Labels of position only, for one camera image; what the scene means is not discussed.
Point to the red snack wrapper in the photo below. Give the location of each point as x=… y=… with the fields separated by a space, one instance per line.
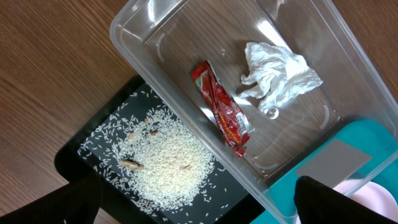
x=229 y=117

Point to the pile of rice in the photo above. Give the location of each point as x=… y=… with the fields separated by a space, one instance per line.
x=164 y=162

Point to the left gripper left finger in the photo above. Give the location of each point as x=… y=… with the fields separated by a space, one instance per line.
x=76 y=202

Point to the black waste tray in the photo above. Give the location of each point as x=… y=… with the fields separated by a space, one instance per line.
x=221 y=200

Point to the clear plastic bin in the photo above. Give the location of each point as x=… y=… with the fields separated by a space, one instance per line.
x=165 y=41

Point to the large pink plate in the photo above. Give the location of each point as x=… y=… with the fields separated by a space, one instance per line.
x=378 y=199

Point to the teal serving tray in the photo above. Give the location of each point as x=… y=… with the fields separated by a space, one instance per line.
x=349 y=158

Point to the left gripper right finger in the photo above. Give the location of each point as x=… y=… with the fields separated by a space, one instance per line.
x=318 y=204

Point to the white tissue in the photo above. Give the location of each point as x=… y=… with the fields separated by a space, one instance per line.
x=278 y=75

